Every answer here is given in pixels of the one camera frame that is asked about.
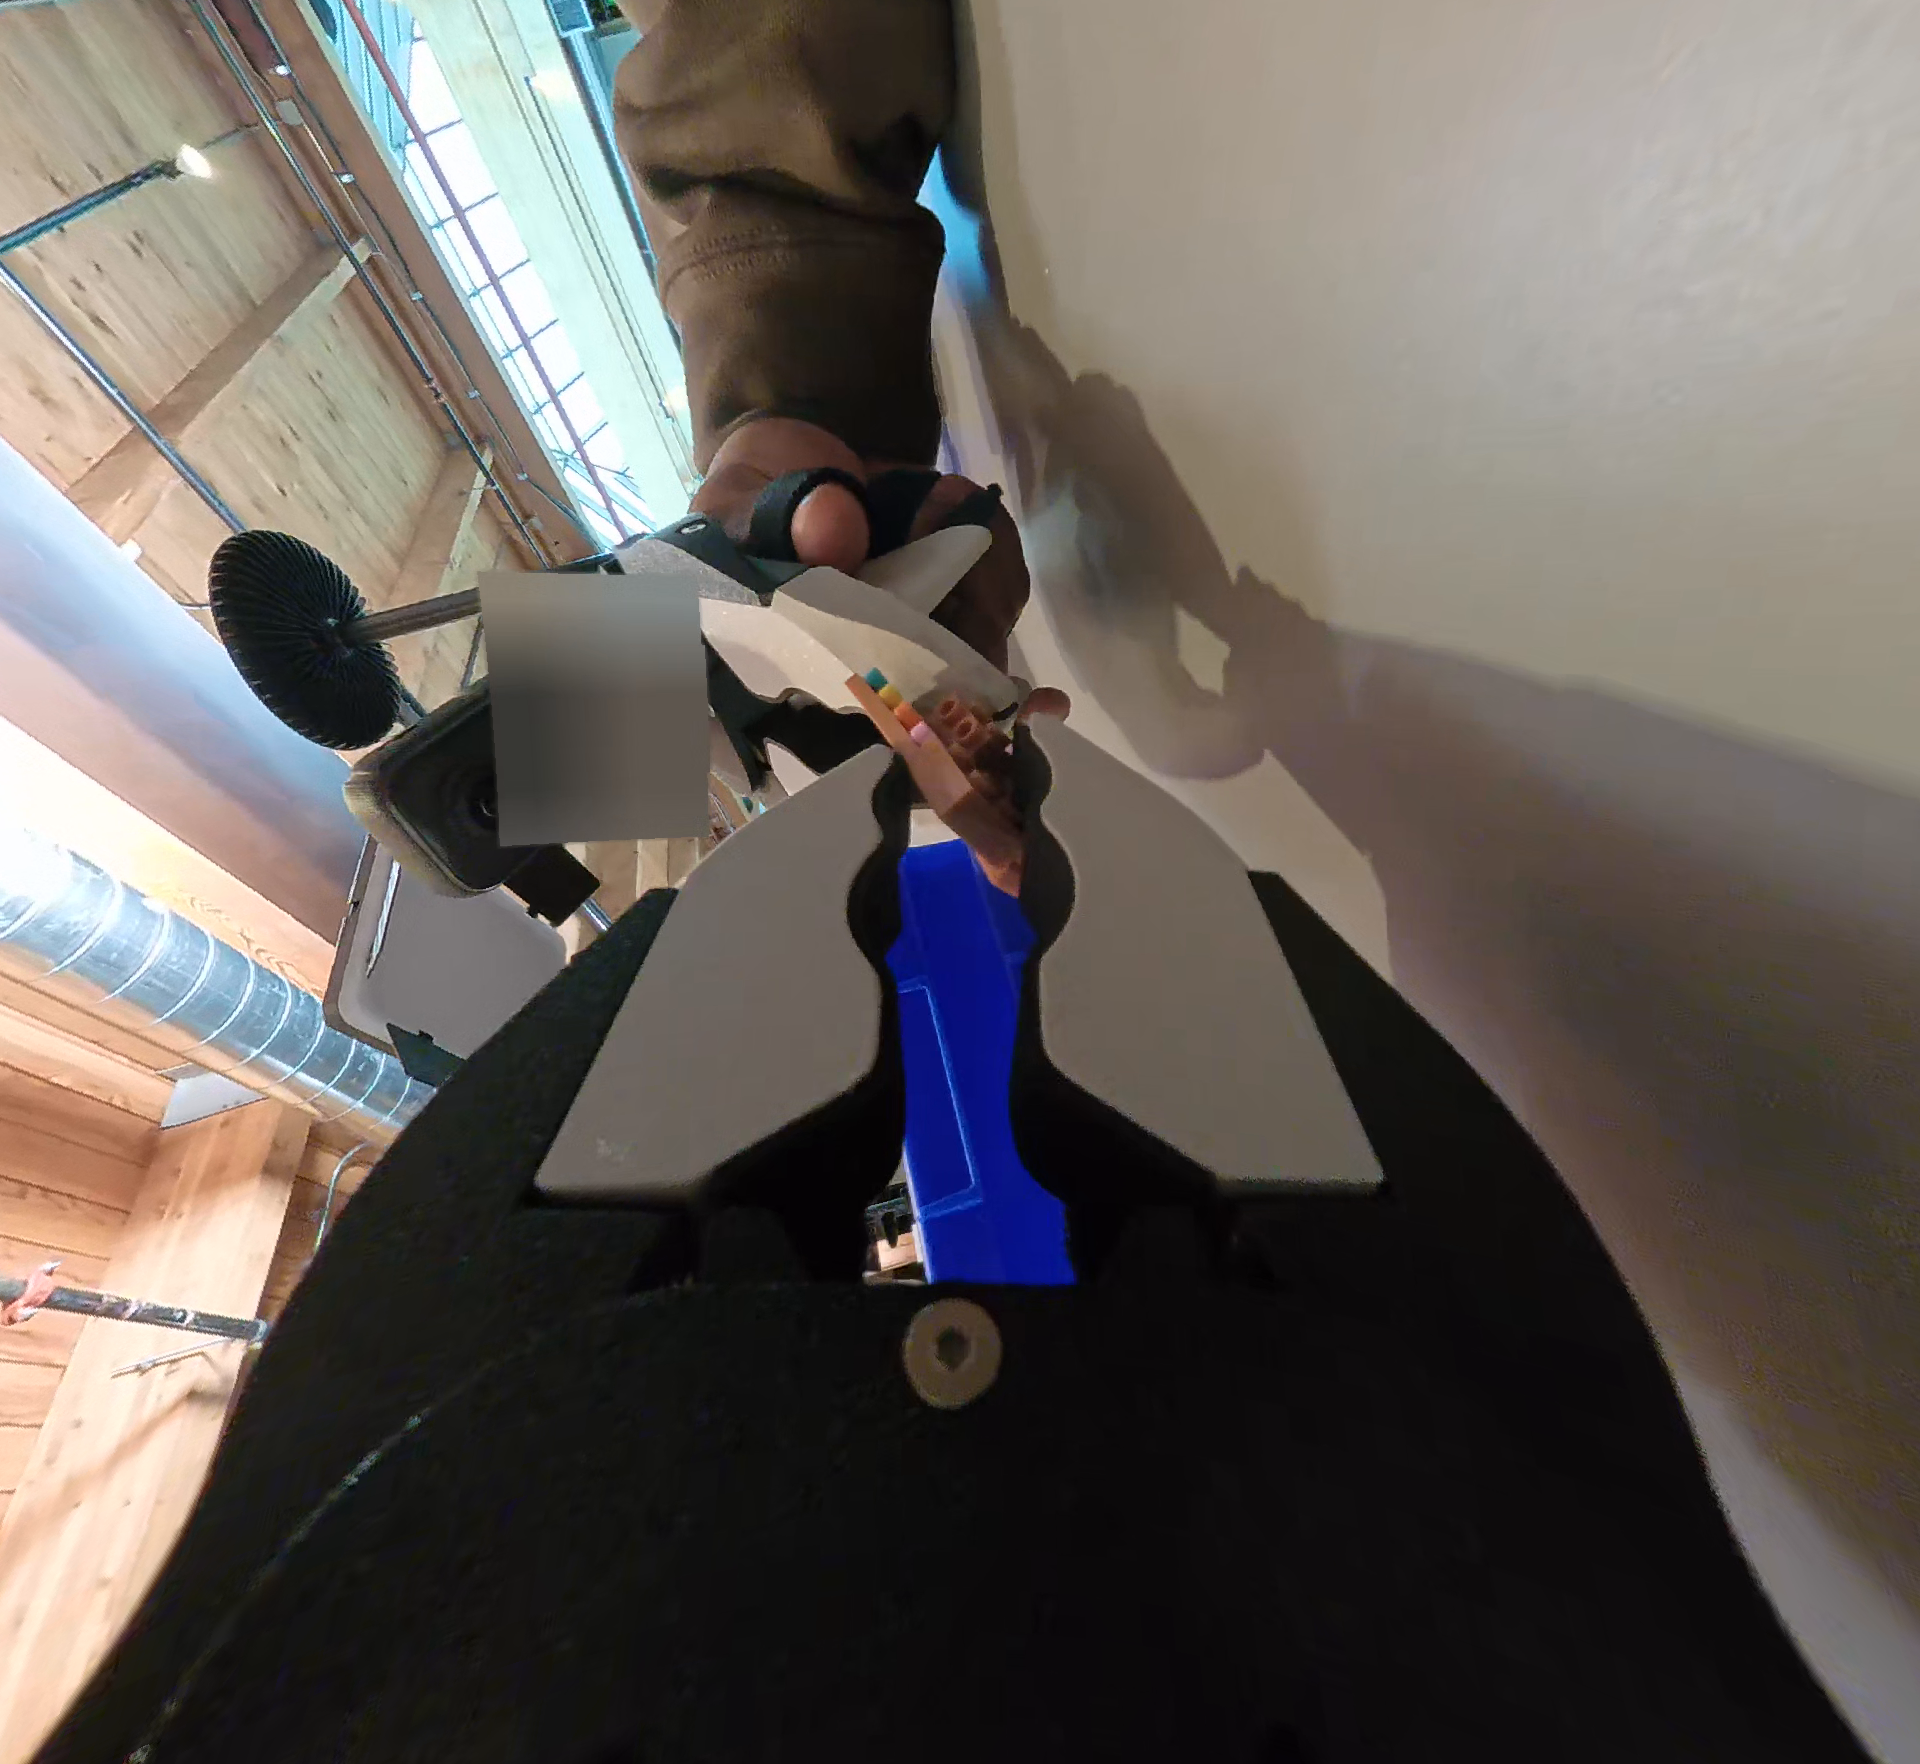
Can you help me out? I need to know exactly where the white-backed light panel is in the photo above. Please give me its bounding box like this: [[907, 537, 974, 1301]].
[[321, 835, 571, 1047]]

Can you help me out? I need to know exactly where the brick chunk with coloured studs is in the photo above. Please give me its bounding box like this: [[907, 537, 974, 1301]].
[[843, 661, 1040, 901]]

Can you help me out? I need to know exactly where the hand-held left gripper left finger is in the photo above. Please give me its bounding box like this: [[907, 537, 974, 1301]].
[[531, 744, 906, 1206]]

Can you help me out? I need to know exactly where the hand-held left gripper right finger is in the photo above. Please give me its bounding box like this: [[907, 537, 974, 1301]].
[[1023, 726, 1388, 1200]]

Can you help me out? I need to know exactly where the blue plastic bin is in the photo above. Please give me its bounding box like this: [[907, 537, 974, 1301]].
[[891, 847, 1079, 1286]]

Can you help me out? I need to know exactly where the person's right forearm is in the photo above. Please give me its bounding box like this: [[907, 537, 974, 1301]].
[[596, 0, 966, 477]]

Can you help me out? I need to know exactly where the black floor lamp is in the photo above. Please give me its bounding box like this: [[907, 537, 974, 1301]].
[[205, 528, 482, 754]]

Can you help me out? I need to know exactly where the silver air duct with grille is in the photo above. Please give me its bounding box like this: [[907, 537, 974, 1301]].
[[0, 835, 437, 1136]]

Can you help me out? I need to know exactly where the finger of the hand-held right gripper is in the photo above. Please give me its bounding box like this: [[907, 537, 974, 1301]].
[[767, 577, 1025, 720], [697, 599, 890, 787]]

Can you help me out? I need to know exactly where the person's right hand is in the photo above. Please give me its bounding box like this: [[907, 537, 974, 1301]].
[[692, 415, 1073, 747]]

